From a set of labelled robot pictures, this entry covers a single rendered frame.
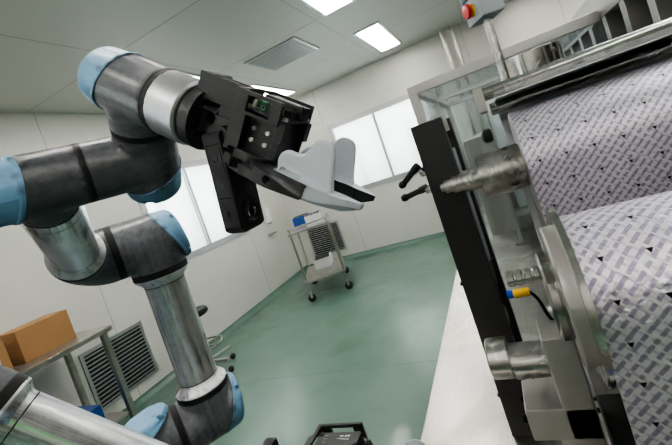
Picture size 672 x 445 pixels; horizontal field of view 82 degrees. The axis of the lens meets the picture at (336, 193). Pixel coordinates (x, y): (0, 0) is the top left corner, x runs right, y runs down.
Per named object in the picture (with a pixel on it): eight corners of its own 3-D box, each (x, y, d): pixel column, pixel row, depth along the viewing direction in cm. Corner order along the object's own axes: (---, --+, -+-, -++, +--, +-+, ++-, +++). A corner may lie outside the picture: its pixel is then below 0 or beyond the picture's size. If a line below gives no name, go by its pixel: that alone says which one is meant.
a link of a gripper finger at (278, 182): (295, 187, 34) (226, 150, 38) (291, 202, 34) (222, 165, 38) (323, 182, 38) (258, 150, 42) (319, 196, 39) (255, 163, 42)
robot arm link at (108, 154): (92, 188, 54) (68, 119, 47) (173, 167, 60) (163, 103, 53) (107, 223, 50) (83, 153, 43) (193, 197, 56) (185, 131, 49)
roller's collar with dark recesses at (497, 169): (487, 193, 61) (474, 154, 60) (528, 182, 58) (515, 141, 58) (487, 201, 55) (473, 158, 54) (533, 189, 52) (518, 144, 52)
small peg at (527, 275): (506, 279, 35) (502, 268, 35) (540, 273, 34) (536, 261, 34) (509, 290, 34) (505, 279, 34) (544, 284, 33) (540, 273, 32)
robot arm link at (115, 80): (135, 97, 53) (122, 34, 48) (198, 124, 50) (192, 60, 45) (82, 119, 48) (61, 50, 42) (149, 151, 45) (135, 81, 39)
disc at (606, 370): (579, 328, 40) (536, 193, 39) (585, 327, 40) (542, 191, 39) (627, 437, 26) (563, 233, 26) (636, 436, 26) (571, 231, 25)
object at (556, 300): (552, 313, 37) (529, 241, 37) (576, 310, 37) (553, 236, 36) (568, 360, 30) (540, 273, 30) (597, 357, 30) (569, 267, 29)
